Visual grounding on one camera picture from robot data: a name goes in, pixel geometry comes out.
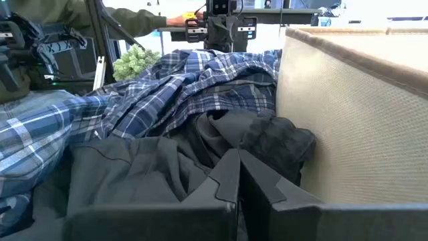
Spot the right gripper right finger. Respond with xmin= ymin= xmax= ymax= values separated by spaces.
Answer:
xmin=239 ymin=149 xmax=428 ymax=241

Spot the beige fabric bin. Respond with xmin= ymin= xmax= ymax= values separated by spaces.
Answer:
xmin=276 ymin=26 xmax=428 ymax=206

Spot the light green knit garment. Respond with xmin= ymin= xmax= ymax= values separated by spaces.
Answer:
xmin=112 ymin=43 xmax=162 ymax=82

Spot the dark grey garment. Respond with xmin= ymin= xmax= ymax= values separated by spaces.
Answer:
xmin=31 ymin=108 xmax=268 ymax=241

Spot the black mechanical equipment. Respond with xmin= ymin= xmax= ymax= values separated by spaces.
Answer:
xmin=0 ymin=13 xmax=90 ymax=93

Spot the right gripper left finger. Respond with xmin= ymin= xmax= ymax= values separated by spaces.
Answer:
xmin=63 ymin=148 xmax=241 ymax=241

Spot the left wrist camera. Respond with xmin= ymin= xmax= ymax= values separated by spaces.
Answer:
xmin=205 ymin=0 xmax=237 ymax=17

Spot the black metal frame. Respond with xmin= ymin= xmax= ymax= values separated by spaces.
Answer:
xmin=85 ymin=0 xmax=146 ymax=84

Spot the black fleece garment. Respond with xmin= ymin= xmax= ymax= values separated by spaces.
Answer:
xmin=239 ymin=113 xmax=317 ymax=187

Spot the blue plaid shirt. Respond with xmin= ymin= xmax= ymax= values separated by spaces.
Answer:
xmin=0 ymin=48 xmax=284 ymax=237

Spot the person's hand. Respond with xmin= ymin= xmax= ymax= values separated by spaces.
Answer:
xmin=166 ymin=12 xmax=205 ymax=27

